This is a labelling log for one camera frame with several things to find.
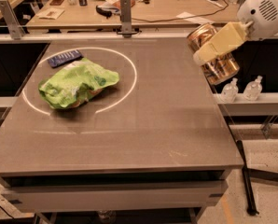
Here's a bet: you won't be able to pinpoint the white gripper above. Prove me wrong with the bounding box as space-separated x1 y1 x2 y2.
193 0 278 65

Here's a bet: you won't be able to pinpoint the orange soda can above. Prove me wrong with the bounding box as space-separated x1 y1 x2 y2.
187 23 240 85

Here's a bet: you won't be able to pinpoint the white paper sheet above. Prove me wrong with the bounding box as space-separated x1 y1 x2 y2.
176 12 214 25

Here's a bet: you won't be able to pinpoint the clear small bottle right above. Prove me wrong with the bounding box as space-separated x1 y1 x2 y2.
243 76 262 101

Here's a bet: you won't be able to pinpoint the clear small bottle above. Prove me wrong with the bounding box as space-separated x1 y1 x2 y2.
243 76 262 101
220 77 238 103

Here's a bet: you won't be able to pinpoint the clear small bottle left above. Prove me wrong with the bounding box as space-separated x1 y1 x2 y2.
220 77 238 103

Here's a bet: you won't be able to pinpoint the black sunglasses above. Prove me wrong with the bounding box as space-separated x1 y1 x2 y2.
96 6 112 19

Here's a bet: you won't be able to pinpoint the white table drawer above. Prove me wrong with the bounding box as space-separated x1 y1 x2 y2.
3 180 228 213

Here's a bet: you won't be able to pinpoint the blue snack bar wrapper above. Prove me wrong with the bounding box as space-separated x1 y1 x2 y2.
48 49 83 68

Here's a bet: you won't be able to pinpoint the green chip bag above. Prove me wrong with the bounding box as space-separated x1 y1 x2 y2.
38 58 119 109

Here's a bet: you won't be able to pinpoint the black floor pole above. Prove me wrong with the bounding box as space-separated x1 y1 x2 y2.
236 140 259 216

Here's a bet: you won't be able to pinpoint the brown paper packet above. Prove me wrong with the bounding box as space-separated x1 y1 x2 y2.
37 7 64 20

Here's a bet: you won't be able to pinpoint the black cable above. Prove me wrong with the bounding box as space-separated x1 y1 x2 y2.
132 0 230 23

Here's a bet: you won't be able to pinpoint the metal bracket middle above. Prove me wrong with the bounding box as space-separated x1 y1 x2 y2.
119 0 134 38

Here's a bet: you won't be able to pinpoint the metal bracket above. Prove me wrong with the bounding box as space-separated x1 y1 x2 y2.
0 0 25 40
119 0 134 38

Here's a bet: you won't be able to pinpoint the metal bracket left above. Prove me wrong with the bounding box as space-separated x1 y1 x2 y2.
0 0 25 40

